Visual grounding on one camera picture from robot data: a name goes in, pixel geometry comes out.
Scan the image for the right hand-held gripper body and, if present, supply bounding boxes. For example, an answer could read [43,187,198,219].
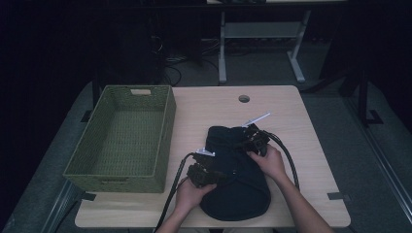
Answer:
[241,112,272,156]

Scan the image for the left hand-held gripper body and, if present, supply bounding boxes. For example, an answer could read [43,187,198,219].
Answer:
[188,148,225,189]

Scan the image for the dark navy shirt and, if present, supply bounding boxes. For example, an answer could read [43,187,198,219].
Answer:
[199,125,272,222]

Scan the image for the green woven basket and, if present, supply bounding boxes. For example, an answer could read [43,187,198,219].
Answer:
[62,84,177,194]

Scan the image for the person's right hand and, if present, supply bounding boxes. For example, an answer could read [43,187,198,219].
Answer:
[247,144,288,184]

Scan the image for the person's left hand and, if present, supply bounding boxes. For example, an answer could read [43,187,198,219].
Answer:
[174,176,218,216]

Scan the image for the grey tape strip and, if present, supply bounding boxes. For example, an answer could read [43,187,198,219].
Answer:
[326,191,352,202]

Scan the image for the black metal stand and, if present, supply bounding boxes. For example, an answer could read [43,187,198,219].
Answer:
[356,67,385,128]

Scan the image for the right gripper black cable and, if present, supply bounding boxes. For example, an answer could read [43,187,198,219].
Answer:
[262,129,301,191]

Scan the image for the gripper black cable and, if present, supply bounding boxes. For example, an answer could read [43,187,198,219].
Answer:
[154,151,196,233]
[262,129,301,191]

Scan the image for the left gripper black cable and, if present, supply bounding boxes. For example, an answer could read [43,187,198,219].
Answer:
[154,151,196,233]

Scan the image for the tangle of floor cables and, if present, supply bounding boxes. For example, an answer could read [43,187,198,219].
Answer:
[152,33,222,86]

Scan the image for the white metal desk frame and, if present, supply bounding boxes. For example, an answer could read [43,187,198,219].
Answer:
[207,0,348,84]

